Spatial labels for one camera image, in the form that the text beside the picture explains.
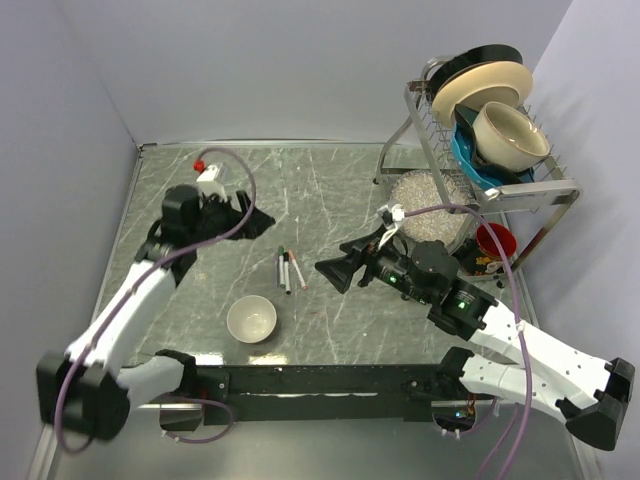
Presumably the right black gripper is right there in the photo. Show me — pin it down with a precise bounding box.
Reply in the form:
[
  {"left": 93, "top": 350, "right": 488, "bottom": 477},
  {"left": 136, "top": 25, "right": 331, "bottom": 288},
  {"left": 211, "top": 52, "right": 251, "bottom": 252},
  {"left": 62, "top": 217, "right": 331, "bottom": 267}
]
[{"left": 315, "top": 223, "right": 433, "bottom": 304}]

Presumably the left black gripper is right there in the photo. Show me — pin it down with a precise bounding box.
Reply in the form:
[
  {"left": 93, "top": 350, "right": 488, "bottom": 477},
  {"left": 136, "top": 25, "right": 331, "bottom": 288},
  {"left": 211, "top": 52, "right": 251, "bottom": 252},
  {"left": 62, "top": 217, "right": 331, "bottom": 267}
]
[{"left": 187, "top": 190, "right": 275, "bottom": 247}]

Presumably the white pen green tip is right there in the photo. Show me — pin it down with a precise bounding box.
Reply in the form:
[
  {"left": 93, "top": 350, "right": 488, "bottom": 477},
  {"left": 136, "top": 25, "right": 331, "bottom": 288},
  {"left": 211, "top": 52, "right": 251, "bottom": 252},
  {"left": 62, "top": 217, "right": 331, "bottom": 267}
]
[{"left": 278, "top": 252, "right": 285, "bottom": 288}]

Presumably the white pen black tip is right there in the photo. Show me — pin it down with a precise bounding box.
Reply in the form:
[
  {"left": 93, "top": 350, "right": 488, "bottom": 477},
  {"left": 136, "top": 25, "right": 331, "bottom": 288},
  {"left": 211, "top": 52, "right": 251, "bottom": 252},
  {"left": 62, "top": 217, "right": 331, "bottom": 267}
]
[{"left": 284, "top": 262, "right": 292, "bottom": 295}]

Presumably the white pen pink tip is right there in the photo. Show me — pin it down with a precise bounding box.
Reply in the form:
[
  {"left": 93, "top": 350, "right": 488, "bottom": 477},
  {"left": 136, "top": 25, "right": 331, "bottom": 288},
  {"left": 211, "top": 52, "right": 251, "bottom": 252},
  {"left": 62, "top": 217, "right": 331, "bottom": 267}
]
[{"left": 290, "top": 256, "right": 308, "bottom": 290}]

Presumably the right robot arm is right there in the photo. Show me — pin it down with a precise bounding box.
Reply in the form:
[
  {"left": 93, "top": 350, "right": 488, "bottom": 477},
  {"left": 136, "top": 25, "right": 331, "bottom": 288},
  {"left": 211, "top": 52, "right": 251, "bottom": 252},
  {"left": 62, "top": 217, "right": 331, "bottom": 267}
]
[{"left": 315, "top": 232, "right": 635, "bottom": 451}]

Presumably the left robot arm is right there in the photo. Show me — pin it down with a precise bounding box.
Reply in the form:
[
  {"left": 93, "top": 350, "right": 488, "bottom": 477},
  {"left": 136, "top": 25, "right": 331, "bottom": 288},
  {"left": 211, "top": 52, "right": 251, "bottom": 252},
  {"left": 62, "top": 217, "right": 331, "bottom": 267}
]
[{"left": 36, "top": 184, "right": 275, "bottom": 445}]

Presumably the white ceramic bowl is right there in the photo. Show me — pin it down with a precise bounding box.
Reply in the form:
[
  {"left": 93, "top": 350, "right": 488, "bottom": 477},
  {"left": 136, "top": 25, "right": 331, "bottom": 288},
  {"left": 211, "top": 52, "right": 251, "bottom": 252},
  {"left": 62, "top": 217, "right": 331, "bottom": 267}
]
[{"left": 226, "top": 295, "right": 277, "bottom": 344}]

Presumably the clear textured glass plate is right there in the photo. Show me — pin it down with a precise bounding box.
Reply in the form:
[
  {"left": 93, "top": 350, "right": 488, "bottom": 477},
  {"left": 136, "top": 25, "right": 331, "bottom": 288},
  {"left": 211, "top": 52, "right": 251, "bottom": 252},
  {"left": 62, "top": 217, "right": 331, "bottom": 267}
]
[{"left": 389, "top": 169, "right": 474, "bottom": 246}]

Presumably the red cup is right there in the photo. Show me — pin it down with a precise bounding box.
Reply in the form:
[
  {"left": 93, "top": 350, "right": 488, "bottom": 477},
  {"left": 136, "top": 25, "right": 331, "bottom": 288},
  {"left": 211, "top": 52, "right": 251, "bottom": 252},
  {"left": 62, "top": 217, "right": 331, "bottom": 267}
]
[{"left": 475, "top": 222, "right": 518, "bottom": 259}]

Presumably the black base bar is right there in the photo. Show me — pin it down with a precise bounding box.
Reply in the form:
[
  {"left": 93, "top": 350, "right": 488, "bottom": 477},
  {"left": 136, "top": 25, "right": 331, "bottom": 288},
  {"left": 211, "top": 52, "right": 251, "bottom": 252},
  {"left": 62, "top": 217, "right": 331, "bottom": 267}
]
[{"left": 194, "top": 364, "right": 474, "bottom": 422}]

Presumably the metal dish rack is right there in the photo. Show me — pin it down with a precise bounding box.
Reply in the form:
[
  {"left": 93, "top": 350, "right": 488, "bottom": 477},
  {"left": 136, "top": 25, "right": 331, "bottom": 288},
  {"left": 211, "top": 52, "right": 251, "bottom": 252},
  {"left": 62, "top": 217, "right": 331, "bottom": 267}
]
[{"left": 373, "top": 56, "right": 582, "bottom": 273}]

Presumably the blue dish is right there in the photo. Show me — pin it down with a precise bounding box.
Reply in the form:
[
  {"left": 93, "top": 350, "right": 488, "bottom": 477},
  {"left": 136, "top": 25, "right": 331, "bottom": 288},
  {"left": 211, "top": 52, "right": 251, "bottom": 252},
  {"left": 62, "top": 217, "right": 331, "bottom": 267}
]
[{"left": 451, "top": 104, "right": 534, "bottom": 191}]

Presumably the cream bowl on rack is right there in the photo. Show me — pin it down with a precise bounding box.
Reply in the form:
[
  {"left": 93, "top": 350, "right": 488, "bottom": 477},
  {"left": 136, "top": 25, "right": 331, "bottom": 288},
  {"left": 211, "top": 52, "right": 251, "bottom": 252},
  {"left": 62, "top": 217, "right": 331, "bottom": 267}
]
[{"left": 472, "top": 102, "right": 551, "bottom": 172}]

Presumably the cream plate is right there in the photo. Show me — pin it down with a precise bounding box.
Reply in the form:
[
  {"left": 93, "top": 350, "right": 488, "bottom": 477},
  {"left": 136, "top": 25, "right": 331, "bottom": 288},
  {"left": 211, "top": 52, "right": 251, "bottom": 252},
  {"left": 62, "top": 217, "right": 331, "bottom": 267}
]
[{"left": 431, "top": 61, "right": 534, "bottom": 129}]

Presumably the black plate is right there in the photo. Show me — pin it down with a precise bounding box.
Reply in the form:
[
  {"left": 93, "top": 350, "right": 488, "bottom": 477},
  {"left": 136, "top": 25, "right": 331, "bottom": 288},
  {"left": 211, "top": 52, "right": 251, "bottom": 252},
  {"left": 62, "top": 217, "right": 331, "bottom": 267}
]
[{"left": 429, "top": 44, "right": 523, "bottom": 95}]

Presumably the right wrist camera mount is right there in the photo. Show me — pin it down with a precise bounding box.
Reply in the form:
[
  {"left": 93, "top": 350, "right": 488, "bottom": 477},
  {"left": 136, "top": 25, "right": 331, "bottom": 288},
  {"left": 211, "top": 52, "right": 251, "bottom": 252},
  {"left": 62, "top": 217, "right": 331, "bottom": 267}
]
[{"left": 376, "top": 200, "right": 406, "bottom": 250}]

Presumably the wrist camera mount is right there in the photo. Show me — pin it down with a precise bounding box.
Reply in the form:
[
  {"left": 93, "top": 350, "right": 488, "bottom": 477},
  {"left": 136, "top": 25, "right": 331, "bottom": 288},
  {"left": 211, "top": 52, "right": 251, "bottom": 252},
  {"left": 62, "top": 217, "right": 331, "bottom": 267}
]
[
  {"left": 193, "top": 159, "right": 227, "bottom": 199},
  {"left": 376, "top": 200, "right": 406, "bottom": 250}
]

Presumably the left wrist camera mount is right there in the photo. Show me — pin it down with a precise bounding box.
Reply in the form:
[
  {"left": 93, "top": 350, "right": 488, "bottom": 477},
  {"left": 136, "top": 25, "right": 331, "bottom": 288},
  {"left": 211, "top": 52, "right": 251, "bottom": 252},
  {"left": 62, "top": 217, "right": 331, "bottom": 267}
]
[{"left": 193, "top": 159, "right": 227, "bottom": 199}]

